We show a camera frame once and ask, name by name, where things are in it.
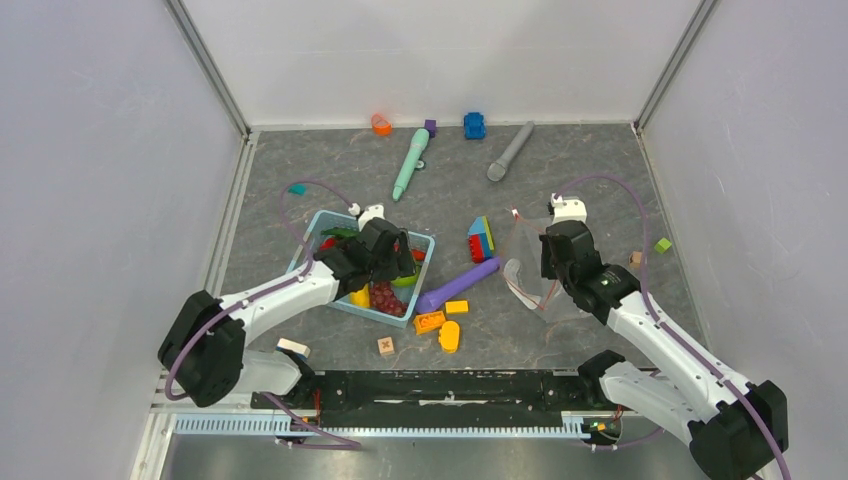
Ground clear orange zip bag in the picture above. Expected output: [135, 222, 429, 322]
[499, 209, 590, 323]

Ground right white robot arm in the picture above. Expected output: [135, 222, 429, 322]
[540, 220, 791, 479]

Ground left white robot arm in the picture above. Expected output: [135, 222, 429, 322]
[157, 217, 416, 407]

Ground green toy cucumber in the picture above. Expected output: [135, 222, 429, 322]
[321, 227, 359, 239]

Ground light red grape bunch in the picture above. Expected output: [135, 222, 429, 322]
[369, 282, 408, 317]

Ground yellow toy corn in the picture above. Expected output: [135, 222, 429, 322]
[349, 286, 371, 309]

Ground light blue plastic basket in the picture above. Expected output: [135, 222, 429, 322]
[303, 210, 436, 328]

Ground wooden letter cube M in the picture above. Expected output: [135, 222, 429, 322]
[628, 251, 644, 269]

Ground purple toy cylinder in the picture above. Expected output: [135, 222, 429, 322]
[415, 257, 500, 314]

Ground orange lego brick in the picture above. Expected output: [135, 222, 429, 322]
[413, 310, 447, 335]

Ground multicolour stacked brick block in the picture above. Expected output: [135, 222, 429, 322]
[467, 216, 496, 264]

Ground green small cube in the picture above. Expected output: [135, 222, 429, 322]
[654, 237, 672, 254]

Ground wooden cube with X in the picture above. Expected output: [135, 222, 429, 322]
[377, 337, 395, 356]

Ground yellow flat brick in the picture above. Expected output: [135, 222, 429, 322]
[444, 300, 470, 315]

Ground teal small block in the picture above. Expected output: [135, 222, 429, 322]
[287, 183, 307, 196]

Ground yellow oval toy block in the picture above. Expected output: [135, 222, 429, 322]
[438, 321, 461, 353]

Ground grey toy microphone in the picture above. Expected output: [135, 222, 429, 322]
[486, 121, 535, 182]

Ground mint green toy pen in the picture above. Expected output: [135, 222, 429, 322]
[392, 128, 430, 201]

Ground small purple block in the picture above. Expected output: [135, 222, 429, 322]
[424, 119, 437, 139]

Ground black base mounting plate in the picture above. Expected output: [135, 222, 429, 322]
[280, 370, 615, 428]

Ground blue toy car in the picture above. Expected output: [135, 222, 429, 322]
[463, 112, 486, 140]

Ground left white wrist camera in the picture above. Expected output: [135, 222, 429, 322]
[348, 203, 385, 231]

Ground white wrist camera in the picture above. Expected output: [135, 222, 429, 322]
[348, 203, 385, 231]
[549, 193, 588, 225]

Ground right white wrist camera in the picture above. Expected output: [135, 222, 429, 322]
[549, 193, 588, 225]

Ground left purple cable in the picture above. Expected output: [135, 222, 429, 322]
[164, 180, 362, 403]

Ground purple cable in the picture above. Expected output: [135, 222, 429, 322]
[164, 180, 362, 403]
[553, 174, 794, 480]

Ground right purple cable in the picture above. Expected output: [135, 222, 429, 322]
[553, 174, 794, 480]

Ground light blue cable comb rail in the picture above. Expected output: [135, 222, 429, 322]
[174, 414, 590, 440]

